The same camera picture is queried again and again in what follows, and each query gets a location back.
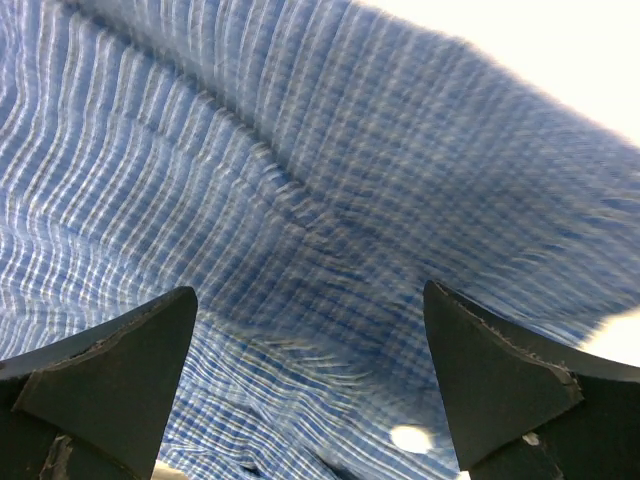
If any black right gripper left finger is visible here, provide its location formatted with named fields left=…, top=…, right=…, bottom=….
left=1, top=287, right=198, bottom=479

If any blue plaid long sleeve shirt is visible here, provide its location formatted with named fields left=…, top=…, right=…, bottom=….
left=1, top=1, right=639, bottom=479

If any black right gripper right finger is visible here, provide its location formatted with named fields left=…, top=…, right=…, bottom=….
left=423, top=282, right=639, bottom=479

